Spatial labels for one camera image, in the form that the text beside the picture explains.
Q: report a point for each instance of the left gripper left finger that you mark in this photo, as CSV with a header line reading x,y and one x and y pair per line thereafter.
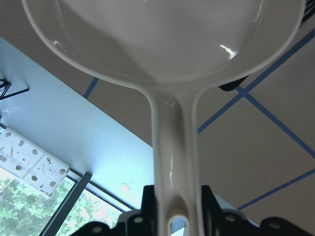
x,y
149,211

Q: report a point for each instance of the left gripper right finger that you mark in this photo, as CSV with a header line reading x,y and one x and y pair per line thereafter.
x,y
211,213

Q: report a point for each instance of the beige plastic dustpan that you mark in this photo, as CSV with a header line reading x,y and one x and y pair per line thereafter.
x,y
171,51

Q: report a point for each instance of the white perforated ceiling panel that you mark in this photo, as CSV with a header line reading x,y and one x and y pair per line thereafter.
x,y
31,164

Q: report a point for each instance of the black window frame bar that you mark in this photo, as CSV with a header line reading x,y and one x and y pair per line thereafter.
x,y
68,203

